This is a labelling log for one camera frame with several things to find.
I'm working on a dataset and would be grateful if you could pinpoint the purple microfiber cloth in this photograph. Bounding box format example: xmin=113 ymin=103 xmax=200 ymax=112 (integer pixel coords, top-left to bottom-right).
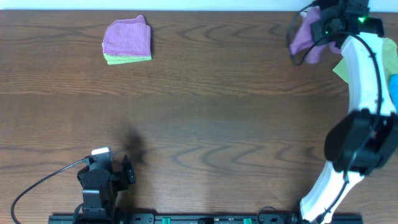
xmin=289 ymin=6 xmax=341 ymax=64

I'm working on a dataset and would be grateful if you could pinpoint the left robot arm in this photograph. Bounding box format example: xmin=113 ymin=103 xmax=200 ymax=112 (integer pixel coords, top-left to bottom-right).
xmin=75 ymin=152 xmax=136 ymax=223

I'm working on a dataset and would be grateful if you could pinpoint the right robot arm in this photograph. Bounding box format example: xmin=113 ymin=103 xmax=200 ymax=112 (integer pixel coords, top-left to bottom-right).
xmin=291 ymin=1 xmax=397 ymax=223

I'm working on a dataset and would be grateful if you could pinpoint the crumpled green cloth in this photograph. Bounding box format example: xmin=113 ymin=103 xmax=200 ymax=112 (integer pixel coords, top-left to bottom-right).
xmin=333 ymin=38 xmax=397 ymax=83

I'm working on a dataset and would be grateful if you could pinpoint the folded green cloth under stack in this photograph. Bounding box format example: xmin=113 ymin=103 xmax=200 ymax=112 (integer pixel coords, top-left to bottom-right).
xmin=102 ymin=42 xmax=152 ymax=65

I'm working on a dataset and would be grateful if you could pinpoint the folded purple cloth on stack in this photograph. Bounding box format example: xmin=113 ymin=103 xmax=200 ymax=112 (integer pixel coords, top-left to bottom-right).
xmin=103 ymin=15 xmax=151 ymax=57

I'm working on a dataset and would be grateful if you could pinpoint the blue object at edge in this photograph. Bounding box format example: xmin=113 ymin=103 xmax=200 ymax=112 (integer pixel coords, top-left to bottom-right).
xmin=388 ymin=74 xmax=398 ymax=110

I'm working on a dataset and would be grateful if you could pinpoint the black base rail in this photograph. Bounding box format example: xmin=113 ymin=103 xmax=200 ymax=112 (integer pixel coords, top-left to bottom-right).
xmin=48 ymin=213 xmax=364 ymax=224

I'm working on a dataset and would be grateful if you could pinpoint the black left camera cable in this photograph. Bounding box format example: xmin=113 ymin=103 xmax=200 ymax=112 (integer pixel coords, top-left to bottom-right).
xmin=10 ymin=159 xmax=86 ymax=224

